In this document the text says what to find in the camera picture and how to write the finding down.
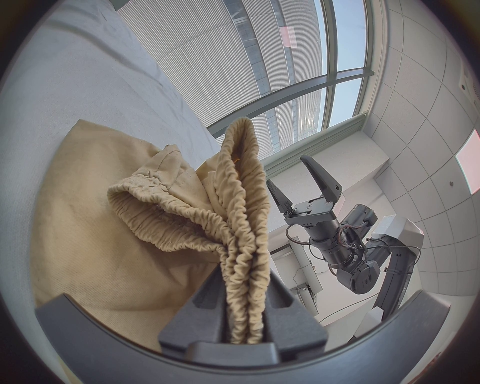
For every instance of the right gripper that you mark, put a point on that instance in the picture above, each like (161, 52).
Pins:
(322, 232)

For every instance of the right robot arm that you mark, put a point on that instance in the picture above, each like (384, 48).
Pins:
(397, 232)

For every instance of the window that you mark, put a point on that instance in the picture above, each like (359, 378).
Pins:
(243, 56)

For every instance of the tan shorts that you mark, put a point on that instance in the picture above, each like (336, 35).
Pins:
(112, 225)

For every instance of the square ceiling light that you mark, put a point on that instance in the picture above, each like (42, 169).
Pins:
(470, 161)

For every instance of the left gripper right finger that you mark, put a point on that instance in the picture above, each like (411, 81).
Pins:
(296, 330)

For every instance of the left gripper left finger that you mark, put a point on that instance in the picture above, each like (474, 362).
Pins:
(195, 326)

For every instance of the bed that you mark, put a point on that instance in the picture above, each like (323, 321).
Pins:
(93, 75)

